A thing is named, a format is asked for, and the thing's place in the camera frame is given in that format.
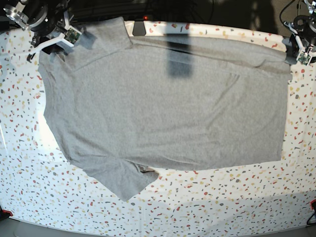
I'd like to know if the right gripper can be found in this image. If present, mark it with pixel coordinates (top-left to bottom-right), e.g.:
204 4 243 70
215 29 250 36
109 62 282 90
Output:
27 9 72 62

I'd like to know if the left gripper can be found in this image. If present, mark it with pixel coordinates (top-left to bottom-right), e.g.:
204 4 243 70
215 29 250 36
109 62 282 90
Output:
283 15 316 65

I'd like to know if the grey T-shirt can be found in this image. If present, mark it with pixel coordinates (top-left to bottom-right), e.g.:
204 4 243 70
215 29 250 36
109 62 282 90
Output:
39 18 292 201

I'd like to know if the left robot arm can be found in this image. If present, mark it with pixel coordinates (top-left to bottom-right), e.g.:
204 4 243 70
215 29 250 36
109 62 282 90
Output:
279 0 316 66

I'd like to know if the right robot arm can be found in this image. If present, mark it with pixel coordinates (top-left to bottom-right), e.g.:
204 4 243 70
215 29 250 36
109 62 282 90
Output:
1 0 76 62

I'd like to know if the terrazzo pattern table cloth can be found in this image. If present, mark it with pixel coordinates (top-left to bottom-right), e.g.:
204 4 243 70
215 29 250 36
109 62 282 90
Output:
0 30 316 237

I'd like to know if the red clamp right corner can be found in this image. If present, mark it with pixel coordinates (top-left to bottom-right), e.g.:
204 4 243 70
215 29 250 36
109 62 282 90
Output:
310 199 316 212

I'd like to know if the red clamp corner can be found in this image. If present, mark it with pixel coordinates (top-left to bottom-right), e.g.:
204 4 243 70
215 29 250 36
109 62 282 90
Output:
0 210 12 219
310 199 316 212

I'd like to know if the red clamp left corner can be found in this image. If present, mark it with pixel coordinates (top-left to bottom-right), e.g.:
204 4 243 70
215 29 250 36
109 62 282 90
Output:
0 210 12 219

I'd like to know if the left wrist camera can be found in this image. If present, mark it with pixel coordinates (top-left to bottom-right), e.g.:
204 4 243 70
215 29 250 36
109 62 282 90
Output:
296 50 312 66

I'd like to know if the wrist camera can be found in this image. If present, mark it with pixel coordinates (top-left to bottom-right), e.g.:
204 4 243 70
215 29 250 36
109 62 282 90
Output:
296 50 312 66
64 26 82 47

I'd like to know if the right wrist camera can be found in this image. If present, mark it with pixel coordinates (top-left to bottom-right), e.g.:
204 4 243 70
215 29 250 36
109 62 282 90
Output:
64 26 82 47

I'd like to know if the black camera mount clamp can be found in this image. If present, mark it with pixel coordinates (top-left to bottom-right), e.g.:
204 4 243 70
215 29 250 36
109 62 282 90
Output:
132 21 146 37

